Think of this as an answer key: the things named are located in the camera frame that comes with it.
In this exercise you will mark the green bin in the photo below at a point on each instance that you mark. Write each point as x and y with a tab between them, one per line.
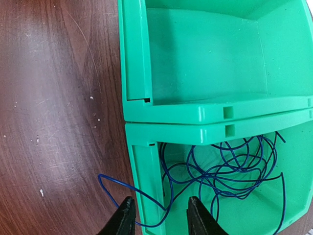
209	61
254	176

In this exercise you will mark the right green bin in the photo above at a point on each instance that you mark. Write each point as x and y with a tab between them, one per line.
254	176

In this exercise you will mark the middle green bin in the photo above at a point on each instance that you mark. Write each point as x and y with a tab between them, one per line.
209	61

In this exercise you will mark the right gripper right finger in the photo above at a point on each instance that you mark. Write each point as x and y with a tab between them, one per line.
199	219

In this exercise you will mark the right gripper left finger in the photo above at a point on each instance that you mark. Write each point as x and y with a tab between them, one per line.
122	222

